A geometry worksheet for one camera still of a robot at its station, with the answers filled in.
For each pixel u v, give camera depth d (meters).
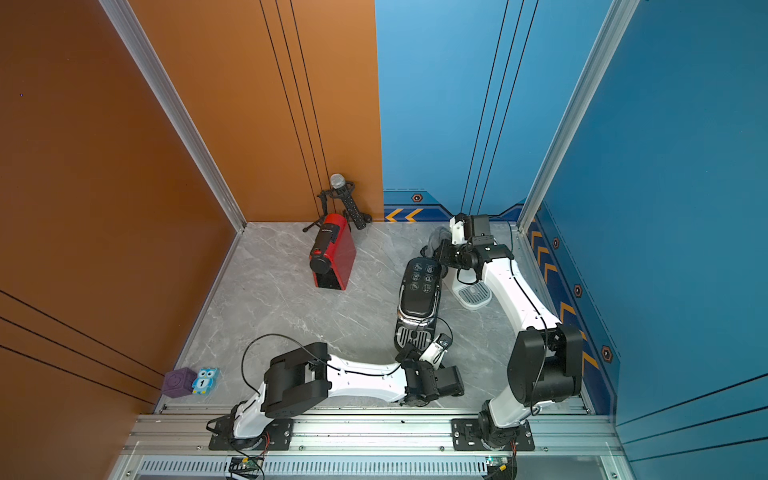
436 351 0.75
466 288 0.99
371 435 0.76
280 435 0.73
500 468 0.70
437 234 0.84
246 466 0.72
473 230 0.67
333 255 0.91
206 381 0.81
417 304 0.73
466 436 0.72
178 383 0.77
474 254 0.62
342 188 1.00
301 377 0.52
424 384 0.62
